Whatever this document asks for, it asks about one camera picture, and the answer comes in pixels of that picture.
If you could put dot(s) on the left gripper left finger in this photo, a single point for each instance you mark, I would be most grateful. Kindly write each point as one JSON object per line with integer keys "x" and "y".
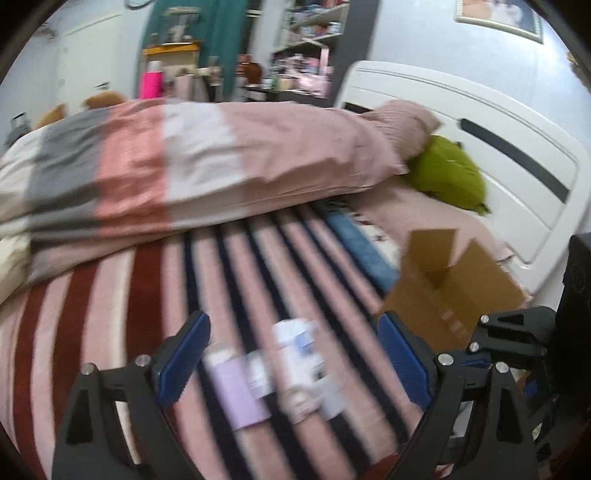
{"x": 114, "y": 425}

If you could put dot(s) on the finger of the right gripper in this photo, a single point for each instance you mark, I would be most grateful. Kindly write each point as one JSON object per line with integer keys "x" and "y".
{"x": 521, "y": 339}

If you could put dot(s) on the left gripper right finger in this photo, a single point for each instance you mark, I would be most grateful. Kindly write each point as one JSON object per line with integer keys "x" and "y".
{"x": 475, "y": 425}

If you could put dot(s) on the lilac rectangular box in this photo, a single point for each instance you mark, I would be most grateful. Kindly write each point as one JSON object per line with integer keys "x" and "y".
{"x": 230, "y": 379}

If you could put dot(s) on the small clear white bottle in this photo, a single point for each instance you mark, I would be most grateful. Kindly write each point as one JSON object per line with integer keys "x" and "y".
{"x": 258, "y": 374}

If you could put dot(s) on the brown cardboard box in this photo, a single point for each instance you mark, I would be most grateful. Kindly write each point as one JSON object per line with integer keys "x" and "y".
{"x": 441, "y": 299}

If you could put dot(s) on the white bed headboard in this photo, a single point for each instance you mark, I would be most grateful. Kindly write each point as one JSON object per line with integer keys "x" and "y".
{"x": 536, "y": 173}

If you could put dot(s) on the striped plush blanket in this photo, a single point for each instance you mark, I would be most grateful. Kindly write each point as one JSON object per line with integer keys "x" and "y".
{"x": 244, "y": 350}

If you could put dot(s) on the pink striped lower pillow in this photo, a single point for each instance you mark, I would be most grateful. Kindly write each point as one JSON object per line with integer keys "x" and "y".
{"x": 400, "y": 209}

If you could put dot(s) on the pink striped pillow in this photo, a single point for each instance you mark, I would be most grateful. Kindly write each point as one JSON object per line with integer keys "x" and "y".
{"x": 400, "y": 209}
{"x": 407, "y": 125}

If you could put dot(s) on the green plush toy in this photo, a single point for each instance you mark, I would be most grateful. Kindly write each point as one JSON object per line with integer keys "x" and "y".
{"x": 445, "y": 172}

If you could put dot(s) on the cream fleece garment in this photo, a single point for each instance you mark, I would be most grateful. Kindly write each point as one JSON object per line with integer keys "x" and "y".
{"x": 15, "y": 257}

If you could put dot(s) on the striped patchwork duvet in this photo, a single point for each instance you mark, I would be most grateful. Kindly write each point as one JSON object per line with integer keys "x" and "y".
{"x": 156, "y": 166}

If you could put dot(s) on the pink striped upper pillow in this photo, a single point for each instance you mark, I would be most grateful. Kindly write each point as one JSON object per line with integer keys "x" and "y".
{"x": 407, "y": 125}

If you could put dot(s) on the black suitcase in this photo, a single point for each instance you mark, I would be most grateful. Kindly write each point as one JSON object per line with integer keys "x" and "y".
{"x": 20, "y": 126}

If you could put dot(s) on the brown teddy bear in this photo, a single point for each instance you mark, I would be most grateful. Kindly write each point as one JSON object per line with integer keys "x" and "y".
{"x": 101, "y": 100}

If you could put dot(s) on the yellow white shelf unit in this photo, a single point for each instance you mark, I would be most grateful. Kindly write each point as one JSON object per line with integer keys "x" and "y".
{"x": 177, "y": 59}

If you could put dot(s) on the white door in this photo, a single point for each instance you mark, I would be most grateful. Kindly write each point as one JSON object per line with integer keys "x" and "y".
{"x": 86, "y": 61}

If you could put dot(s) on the dark bookshelf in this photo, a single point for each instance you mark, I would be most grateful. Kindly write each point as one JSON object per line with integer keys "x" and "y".
{"x": 344, "y": 50}

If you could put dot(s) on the teal curtain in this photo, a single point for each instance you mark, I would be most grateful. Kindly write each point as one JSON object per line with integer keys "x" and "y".
{"x": 219, "y": 27}

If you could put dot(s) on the framed wall picture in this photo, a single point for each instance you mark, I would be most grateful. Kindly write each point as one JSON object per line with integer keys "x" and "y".
{"x": 512, "y": 16}

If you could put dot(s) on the round wall clock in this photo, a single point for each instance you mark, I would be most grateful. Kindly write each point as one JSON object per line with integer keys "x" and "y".
{"x": 136, "y": 4}

